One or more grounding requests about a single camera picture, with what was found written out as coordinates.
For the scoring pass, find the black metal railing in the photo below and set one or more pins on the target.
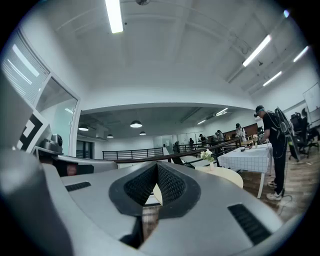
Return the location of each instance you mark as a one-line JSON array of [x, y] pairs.
[[132, 153]]

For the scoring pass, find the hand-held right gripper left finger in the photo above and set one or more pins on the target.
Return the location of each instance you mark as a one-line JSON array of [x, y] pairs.
[[100, 200]]

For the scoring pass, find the black pendant lamp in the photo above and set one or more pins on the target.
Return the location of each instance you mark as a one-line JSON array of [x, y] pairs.
[[142, 133], [136, 124], [83, 128], [110, 136]]

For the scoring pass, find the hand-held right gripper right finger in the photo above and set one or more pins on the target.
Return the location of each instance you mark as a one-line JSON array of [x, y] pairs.
[[212, 220]]

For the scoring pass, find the long ceiling tube light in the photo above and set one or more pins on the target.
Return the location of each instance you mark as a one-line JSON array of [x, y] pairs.
[[114, 15], [301, 53], [272, 78], [257, 50]]

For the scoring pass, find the table with checkered cloth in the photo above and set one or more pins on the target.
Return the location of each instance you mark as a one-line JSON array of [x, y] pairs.
[[245, 160]]

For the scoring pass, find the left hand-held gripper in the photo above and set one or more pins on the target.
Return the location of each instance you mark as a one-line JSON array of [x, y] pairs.
[[37, 130]]

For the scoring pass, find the glass partition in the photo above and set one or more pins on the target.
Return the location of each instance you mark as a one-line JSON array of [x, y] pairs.
[[60, 112]]

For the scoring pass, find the round beige table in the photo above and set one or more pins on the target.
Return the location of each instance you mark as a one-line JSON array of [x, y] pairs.
[[175, 156]]

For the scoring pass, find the round black container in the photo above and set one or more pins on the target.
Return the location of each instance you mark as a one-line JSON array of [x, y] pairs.
[[242, 150]]

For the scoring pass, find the dark red book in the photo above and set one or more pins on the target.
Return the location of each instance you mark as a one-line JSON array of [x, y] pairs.
[[248, 148]]

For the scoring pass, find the black office chair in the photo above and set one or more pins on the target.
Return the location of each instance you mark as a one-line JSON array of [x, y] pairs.
[[303, 135]]

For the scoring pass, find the white table leg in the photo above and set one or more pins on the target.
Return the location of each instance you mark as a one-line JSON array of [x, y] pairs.
[[261, 185]]

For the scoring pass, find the white flowers in vase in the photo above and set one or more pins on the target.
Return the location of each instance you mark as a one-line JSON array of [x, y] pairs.
[[207, 156]]

